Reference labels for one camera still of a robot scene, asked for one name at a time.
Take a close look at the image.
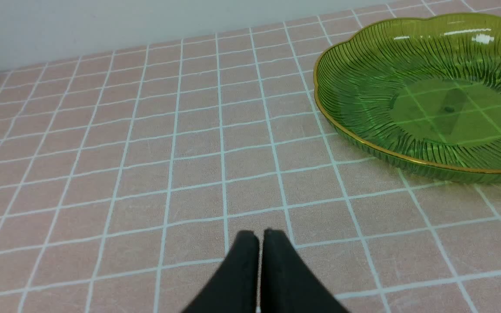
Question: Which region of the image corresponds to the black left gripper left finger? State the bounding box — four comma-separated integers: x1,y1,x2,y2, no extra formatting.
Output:
183,230,259,313

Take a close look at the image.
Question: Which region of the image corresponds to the green glass scalloped plate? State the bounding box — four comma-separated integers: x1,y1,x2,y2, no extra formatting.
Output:
313,13,501,183

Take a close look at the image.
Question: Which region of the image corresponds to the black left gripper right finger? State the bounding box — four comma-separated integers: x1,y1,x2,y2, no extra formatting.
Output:
260,229,348,313

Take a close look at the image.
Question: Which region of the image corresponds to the pink checkered tablecloth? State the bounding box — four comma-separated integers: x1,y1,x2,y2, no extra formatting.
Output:
0,0,501,313

